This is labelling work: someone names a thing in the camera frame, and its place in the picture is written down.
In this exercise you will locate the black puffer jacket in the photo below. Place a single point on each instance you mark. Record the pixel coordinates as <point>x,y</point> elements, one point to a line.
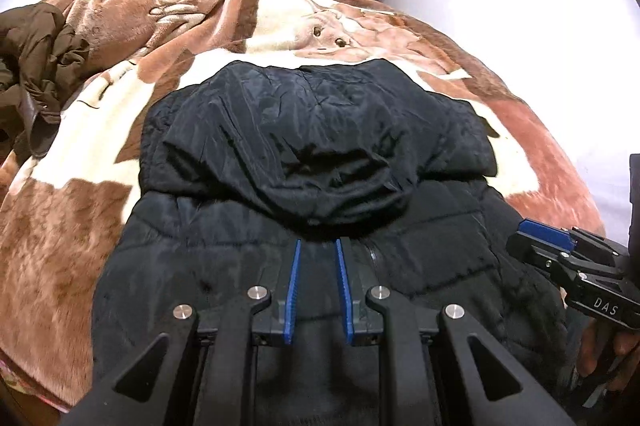
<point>320,131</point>

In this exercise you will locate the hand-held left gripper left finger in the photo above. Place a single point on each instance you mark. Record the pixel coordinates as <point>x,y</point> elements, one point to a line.
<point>292,291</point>

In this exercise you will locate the brown puffer jacket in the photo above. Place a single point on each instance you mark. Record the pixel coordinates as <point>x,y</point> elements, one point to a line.
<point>40,51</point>

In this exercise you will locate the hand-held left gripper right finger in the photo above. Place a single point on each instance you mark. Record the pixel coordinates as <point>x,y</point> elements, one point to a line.
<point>345,291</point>

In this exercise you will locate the brown printed blanket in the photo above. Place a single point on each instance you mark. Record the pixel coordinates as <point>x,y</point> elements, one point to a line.
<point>75,216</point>

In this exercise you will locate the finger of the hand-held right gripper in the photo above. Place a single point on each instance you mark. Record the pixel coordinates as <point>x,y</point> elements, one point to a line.
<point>547,236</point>
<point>530,253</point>

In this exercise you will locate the person's right hand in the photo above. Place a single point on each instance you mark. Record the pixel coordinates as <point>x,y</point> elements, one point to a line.
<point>627,348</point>

